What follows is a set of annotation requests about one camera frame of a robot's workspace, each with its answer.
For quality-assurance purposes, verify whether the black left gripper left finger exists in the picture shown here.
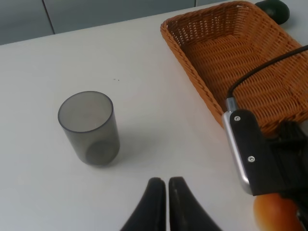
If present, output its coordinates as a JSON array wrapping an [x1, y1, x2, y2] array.
[[121, 178, 166, 231]]

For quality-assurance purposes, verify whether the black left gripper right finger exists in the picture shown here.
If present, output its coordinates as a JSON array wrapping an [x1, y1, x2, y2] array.
[[168, 177, 221, 231]]

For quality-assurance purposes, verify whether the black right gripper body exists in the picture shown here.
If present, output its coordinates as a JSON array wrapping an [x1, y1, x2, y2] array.
[[252, 121, 308, 231]]

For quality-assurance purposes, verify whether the orange fruit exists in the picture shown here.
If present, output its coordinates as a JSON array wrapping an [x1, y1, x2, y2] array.
[[253, 193, 304, 231]]

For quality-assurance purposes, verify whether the dark green avocado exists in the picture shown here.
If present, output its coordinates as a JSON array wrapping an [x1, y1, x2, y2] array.
[[255, 0, 290, 25]]

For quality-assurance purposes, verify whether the orange wicker basket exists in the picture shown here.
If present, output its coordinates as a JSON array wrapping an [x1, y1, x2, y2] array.
[[160, 1, 308, 134]]

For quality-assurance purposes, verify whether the grey translucent plastic cup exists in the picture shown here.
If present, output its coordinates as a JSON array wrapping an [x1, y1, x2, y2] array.
[[57, 91, 120, 167]]

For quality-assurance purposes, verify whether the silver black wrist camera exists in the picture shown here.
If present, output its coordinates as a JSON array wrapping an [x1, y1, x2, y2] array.
[[222, 97, 285, 196]]

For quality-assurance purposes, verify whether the black camera cable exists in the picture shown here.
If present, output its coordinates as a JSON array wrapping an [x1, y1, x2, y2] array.
[[227, 45, 308, 99]]

